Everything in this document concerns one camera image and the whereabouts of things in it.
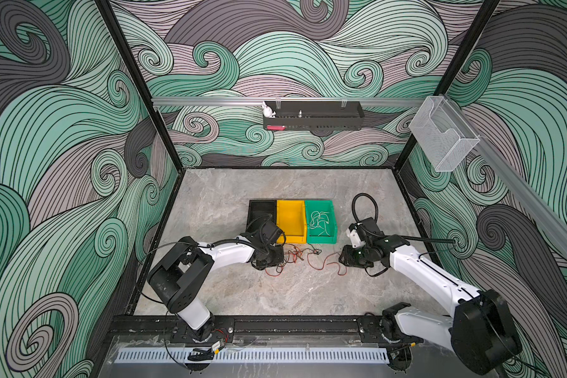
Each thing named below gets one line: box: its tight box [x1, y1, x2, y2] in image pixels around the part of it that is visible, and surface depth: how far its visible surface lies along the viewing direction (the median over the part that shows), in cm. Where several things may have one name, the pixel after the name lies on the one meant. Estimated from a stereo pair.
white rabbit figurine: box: [262, 100, 276, 119], surface depth 87 cm
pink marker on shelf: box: [266, 125, 286, 131], surface depth 92 cm
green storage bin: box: [304, 200, 338, 245], surface depth 97 cm
